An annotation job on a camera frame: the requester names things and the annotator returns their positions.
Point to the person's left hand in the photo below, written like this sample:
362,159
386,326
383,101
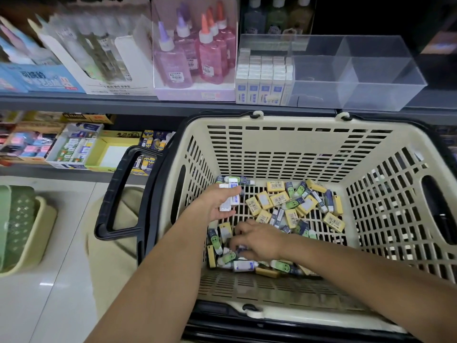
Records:
211,207

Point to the white eraser display box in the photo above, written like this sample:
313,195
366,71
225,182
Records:
73,148

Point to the person's right forearm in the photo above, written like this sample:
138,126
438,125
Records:
378,296

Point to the yellow plastic basket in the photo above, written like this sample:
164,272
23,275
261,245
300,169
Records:
44,232

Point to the yellow empty display box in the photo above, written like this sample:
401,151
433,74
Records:
111,155

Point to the pink stationery packets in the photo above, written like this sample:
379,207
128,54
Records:
28,145

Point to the pink glue bottle orange cap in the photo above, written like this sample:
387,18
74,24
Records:
223,45
229,30
212,59

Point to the pile of erasers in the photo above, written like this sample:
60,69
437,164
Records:
293,207

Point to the pink glue bottle purple cap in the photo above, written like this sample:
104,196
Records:
173,66
188,47

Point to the person's right hand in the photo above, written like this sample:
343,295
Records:
261,240

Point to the pink glue display box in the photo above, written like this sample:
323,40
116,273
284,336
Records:
189,94

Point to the person's left forearm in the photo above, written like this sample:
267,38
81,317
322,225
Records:
146,289

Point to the beige shopping basket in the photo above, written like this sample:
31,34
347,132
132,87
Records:
235,296

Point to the translucent glue bottle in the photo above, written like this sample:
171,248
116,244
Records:
255,16
277,16
301,16

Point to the grey store shelves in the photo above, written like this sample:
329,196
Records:
143,105

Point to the row of clear glue bottles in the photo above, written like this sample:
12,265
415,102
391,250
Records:
93,50

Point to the rows of white erasers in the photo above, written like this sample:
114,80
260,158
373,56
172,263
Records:
264,85

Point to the green plastic basket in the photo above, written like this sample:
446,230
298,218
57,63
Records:
14,225

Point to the white glue display box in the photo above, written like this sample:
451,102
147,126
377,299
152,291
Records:
132,67

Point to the dark blue yellow packets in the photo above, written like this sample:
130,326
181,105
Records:
150,150

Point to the clear plastic divider tray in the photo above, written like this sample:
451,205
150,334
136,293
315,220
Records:
364,82

